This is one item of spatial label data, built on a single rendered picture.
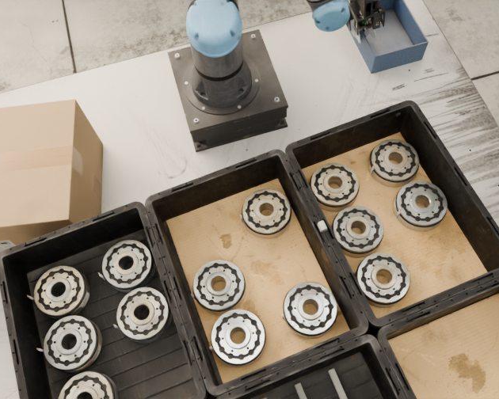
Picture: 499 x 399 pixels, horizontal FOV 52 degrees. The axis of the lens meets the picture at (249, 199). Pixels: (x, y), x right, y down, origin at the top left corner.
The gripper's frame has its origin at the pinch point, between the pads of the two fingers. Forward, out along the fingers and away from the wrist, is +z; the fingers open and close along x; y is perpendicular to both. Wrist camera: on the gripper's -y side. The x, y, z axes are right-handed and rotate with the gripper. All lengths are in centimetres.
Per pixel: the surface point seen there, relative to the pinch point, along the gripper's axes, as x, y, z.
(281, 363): -42, 79, -24
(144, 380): -68, 75, -17
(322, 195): -25, 48, -14
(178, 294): -57, 63, -25
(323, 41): -9.2, -4.8, 4.1
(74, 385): -80, 72, -22
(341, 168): -19.4, 43.1, -13.3
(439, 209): -4, 58, -11
